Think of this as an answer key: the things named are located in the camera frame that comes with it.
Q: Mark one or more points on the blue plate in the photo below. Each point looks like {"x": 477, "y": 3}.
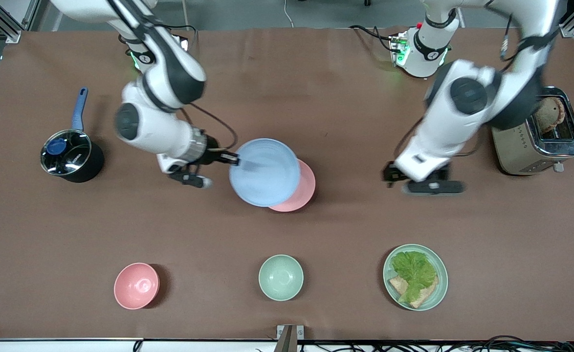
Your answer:
{"x": 267, "y": 176}

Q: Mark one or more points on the metal bracket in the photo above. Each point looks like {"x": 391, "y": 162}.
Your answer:
{"x": 290, "y": 337}

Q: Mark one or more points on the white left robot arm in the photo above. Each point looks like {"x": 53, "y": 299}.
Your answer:
{"x": 453, "y": 122}

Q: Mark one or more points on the glass lid with blue knob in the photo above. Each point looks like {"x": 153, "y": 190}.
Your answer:
{"x": 67, "y": 152}

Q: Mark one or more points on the brown bread slice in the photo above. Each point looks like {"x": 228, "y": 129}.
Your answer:
{"x": 426, "y": 295}

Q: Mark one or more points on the silver toaster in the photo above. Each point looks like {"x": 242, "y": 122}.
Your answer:
{"x": 517, "y": 146}

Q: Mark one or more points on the pink bowl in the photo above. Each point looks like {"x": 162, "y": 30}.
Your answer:
{"x": 136, "y": 286}

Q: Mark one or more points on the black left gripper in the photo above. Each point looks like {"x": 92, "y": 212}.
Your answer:
{"x": 391, "y": 174}

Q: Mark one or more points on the brown table cover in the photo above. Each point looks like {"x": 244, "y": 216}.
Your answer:
{"x": 287, "y": 234}

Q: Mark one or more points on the green plate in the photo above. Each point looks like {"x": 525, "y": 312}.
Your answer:
{"x": 439, "y": 286}

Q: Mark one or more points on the pink plate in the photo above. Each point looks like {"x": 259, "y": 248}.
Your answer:
{"x": 302, "y": 193}

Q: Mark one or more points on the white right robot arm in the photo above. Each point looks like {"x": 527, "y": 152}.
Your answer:
{"x": 169, "y": 73}

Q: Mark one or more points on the green bowl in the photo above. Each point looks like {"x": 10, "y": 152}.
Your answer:
{"x": 281, "y": 277}

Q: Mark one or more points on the green lettuce leaf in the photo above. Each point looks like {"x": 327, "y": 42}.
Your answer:
{"x": 414, "y": 271}

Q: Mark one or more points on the brown toast slice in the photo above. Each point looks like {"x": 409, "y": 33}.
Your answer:
{"x": 548, "y": 115}

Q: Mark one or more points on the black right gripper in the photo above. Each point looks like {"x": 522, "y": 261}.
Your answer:
{"x": 213, "y": 153}

